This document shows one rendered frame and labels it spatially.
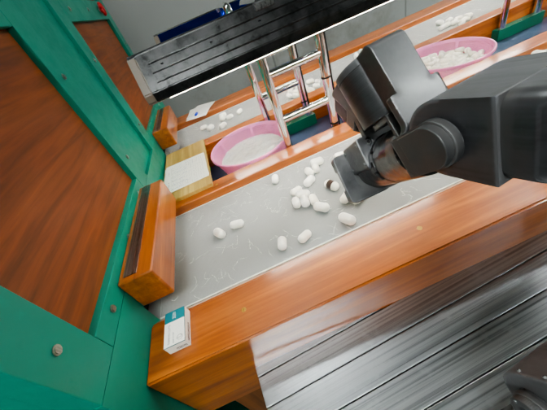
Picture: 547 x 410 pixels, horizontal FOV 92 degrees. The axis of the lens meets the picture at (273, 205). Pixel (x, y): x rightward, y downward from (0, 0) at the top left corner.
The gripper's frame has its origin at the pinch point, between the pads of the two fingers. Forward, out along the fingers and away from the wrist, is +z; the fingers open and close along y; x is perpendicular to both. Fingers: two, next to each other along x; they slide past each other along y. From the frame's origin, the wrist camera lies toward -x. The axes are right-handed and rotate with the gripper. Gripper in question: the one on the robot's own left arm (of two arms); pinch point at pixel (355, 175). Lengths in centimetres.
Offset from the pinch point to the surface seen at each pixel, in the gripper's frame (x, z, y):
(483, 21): -32, 53, -88
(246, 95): -55, 81, 3
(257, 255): 6.6, 10.3, 21.2
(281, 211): 0.6, 17.4, 12.9
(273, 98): -26.6, 23.6, 2.4
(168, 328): 9.7, -0.4, 37.6
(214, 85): -106, 156, 13
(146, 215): -10.1, 11.6, 38.6
